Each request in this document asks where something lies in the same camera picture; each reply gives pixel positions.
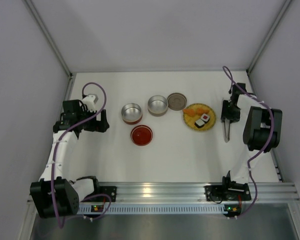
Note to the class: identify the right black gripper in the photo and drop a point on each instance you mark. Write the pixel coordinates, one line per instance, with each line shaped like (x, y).
(229, 117)

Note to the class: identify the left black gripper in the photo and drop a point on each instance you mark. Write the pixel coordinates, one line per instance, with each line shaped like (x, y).
(103, 120)

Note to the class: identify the metal tongs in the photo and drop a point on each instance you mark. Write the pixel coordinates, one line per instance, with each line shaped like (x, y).
(226, 130)

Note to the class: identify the sushi roll white centre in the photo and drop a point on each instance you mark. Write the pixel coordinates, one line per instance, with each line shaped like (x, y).
(199, 123)

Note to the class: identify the orange fried food piece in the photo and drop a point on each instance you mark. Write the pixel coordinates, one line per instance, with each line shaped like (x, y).
(189, 111)

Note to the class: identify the red-banded metal tin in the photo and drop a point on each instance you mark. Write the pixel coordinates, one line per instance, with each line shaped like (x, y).
(131, 113)

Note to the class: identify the red round lid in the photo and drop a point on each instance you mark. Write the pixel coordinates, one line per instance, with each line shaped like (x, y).
(141, 135)

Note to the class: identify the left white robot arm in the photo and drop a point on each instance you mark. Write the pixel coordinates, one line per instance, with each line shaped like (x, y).
(54, 194)

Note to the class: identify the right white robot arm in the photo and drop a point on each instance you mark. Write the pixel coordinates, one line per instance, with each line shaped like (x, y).
(261, 133)

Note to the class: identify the round bamboo plate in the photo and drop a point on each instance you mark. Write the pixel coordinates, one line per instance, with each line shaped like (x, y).
(190, 121)

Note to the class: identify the brown round lid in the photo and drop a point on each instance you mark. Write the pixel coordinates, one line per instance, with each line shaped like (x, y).
(176, 101)

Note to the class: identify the brown-banded metal tin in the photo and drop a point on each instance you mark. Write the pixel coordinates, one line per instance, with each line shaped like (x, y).
(157, 105)

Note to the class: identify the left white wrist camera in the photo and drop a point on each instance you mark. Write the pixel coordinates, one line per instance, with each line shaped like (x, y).
(90, 99)

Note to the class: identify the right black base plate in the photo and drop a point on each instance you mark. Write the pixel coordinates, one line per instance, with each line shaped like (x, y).
(220, 193)

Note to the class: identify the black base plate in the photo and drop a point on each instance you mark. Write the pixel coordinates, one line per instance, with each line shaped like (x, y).
(220, 193)
(111, 191)

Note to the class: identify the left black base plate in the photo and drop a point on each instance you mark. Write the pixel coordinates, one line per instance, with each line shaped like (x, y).
(111, 191)

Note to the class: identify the aluminium mounting rail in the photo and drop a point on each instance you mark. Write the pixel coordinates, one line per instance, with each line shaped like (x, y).
(194, 193)

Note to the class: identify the slotted cable duct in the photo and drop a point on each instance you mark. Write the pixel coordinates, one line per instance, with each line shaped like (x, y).
(155, 209)

